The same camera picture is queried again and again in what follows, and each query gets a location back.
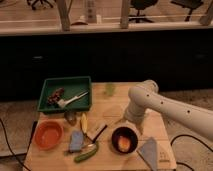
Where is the black cable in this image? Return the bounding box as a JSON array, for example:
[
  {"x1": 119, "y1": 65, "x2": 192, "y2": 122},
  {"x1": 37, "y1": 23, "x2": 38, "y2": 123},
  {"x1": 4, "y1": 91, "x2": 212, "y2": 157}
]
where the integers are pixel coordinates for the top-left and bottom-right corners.
[
  {"x1": 0, "y1": 118, "x2": 32, "y2": 171},
  {"x1": 170, "y1": 133, "x2": 213, "y2": 171}
]

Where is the metal spoon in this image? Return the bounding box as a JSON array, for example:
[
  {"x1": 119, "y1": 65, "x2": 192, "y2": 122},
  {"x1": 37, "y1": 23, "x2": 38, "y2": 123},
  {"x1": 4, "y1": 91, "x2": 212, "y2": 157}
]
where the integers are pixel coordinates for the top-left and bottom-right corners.
[{"x1": 63, "y1": 143, "x2": 96, "y2": 155}]

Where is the yellow banana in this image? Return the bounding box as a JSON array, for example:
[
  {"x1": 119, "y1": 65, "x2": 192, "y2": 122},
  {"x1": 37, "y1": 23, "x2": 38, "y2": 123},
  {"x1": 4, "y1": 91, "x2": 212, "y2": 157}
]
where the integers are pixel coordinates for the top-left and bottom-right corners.
[{"x1": 80, "y1": 113, "x2": 88, "y2": 134}]

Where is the black cable left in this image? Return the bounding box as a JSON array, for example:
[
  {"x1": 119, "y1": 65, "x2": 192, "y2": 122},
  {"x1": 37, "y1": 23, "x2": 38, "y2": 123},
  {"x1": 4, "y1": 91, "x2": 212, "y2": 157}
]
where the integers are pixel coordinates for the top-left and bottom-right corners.
[{"x1": 0, "y1": 118, "x2": 32, "y2": 171}]

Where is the green tray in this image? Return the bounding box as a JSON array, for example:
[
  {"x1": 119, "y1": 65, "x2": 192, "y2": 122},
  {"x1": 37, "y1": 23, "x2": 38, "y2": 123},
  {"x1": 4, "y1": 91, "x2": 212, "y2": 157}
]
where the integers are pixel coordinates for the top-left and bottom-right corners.
[{"x1": 37, "y1": 76, "x2": 92, "y2": 115}]

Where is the orange bowl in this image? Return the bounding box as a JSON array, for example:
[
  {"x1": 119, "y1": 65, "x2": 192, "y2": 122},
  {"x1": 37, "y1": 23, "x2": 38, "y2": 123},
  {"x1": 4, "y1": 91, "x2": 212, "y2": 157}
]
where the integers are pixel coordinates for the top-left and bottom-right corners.
[{"x1": 34, "y1": 121, "x2": 64, "y2": 150}]

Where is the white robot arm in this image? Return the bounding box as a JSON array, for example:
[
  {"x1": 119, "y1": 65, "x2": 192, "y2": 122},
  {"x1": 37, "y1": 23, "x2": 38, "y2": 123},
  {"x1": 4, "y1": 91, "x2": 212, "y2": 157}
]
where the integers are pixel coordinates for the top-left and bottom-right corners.
[{"x1": 124, "y1": 80, "x2": 213, "y2": 141}]

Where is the green cucumber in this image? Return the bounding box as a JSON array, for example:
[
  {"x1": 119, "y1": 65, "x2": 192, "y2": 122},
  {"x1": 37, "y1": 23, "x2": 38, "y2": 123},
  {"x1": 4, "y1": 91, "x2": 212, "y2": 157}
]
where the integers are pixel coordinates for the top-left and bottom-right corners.
[{"x1": 74, "y1": 142, "x2": 99, "y2": 163}]

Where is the grey round object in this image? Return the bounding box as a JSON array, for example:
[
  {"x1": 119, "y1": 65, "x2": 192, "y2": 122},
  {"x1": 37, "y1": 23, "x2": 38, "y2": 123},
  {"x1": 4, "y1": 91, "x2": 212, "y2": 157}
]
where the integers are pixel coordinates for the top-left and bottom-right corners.
[{"x1": 64, "y1": 111, "x2": 77, "y2": 126}]

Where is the dark grapes bunch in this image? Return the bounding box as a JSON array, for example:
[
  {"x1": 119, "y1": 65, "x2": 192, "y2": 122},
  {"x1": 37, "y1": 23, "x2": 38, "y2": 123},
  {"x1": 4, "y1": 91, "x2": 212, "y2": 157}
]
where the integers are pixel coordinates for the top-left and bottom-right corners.
[{"x1": 47, "y1": 88, "x2": 64, "y2": 105}]

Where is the purple bowl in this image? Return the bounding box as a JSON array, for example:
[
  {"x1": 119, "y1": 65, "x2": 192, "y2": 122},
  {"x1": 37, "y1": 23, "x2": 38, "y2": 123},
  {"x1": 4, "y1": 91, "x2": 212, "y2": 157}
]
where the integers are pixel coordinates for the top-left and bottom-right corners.
[{"x1": 111, "y1": 127, "x2": 138, "y2": 154}]

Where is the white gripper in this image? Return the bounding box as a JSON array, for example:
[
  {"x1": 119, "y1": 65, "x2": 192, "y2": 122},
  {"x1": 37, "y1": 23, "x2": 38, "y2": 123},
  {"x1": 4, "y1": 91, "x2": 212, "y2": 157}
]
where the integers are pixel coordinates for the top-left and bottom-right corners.
[{"x1": 123, "y1": 103, "x2": 145, "y2": 133}]

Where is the red apple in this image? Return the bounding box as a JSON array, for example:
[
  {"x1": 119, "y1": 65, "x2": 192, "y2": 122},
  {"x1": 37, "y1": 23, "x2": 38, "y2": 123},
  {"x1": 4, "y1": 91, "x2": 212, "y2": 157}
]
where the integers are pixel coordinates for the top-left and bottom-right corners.
[{"x1": 118, "y1": 136, "x2": 131, "y2": 152}]

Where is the grey cloth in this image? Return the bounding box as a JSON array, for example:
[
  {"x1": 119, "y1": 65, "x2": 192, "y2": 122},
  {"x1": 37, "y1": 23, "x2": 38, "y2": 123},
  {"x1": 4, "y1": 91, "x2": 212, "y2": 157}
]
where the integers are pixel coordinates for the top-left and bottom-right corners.
[{"x1": 137, "y1": 137, "x2": 157, "y2": 171}]

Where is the office chair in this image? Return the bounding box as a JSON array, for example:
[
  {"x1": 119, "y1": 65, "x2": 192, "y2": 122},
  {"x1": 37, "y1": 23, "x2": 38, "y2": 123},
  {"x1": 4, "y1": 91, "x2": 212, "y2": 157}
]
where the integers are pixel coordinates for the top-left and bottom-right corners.
[{"x1": 129, "y1": 0, "x2": 158, "y2": 23}]

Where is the blue sponge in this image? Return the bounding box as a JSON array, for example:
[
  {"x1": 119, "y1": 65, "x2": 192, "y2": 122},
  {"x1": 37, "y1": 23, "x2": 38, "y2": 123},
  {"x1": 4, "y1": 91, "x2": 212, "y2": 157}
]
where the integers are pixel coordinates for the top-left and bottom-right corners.
[{"x1": 69, "y1": 130, "x2": 84, "y2": 146}]

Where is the black cable right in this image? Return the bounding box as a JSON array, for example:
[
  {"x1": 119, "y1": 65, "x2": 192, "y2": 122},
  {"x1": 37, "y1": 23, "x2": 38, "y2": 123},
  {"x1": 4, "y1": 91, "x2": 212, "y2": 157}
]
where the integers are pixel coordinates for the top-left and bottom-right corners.
[{"x1": 170, "y1": 133, "x2": 213, "y2": 171}]

